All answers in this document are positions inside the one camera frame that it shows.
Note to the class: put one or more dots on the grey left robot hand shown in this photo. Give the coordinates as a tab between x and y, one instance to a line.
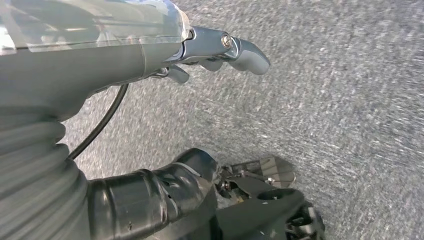
82	59

